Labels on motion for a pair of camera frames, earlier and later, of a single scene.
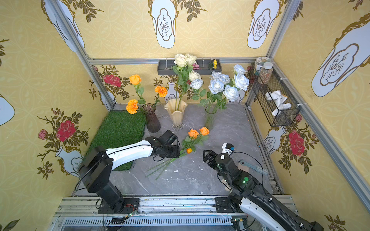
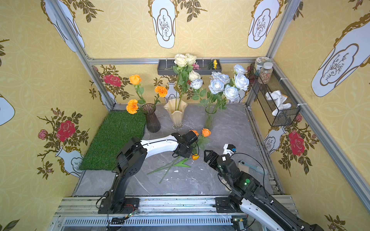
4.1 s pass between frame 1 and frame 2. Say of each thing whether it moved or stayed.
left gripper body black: moved
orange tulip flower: moved
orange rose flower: stayed
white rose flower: stayed
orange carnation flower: stayed
